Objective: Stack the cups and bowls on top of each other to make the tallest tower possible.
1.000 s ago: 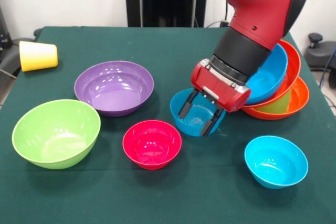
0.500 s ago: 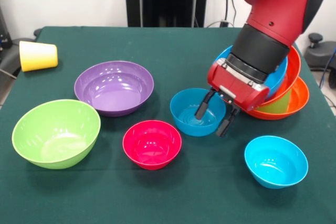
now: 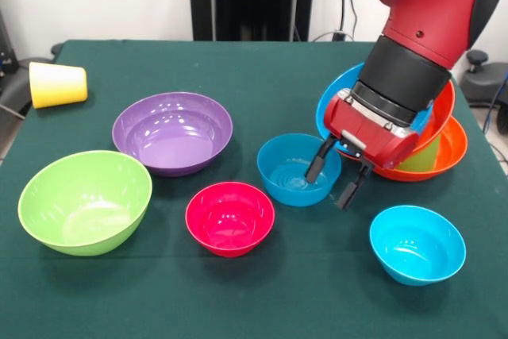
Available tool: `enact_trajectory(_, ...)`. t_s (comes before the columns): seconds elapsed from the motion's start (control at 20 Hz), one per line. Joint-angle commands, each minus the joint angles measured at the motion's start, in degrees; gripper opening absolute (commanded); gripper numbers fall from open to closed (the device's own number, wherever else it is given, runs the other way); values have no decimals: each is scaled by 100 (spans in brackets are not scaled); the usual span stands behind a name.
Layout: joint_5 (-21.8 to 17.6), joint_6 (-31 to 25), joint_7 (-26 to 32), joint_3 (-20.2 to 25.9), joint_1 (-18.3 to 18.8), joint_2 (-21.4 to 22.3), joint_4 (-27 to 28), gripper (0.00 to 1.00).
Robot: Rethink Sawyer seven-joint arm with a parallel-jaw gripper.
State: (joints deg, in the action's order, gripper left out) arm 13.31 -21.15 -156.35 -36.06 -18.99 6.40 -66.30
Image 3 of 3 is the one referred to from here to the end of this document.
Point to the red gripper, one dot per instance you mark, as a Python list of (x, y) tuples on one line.
[(369, 132)]

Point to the small dark blue bowl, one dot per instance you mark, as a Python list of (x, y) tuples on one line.
[(282, 168)]

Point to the large blue plastic bowl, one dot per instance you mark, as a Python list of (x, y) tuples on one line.
[(333, 97)]

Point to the green plastic cup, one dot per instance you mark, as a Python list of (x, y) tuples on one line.
[(425, 156)]

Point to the orange plastic bowl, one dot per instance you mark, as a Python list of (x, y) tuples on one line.
[(452, 152), (443, 105)]

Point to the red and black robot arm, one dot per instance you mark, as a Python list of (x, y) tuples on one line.
[(421, 21)]

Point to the small cyan plastic bowl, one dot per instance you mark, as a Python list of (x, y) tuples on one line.
[(417, 244)]

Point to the pink plastic bowl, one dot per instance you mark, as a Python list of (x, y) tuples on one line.
[(230, 218)]

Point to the dark green tablecloth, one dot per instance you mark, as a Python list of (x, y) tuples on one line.
[(238, 299)]

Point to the purple plastic bowl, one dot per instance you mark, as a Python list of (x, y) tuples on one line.
[(172, 132)]

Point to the black equipment base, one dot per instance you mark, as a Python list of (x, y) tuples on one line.
[(484, 89), (24, 77)]

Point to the large green plastic bowl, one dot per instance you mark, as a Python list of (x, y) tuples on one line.
[(83, 204)]

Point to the yellow plastic cup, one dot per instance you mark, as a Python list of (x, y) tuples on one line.
[(59, 85)]

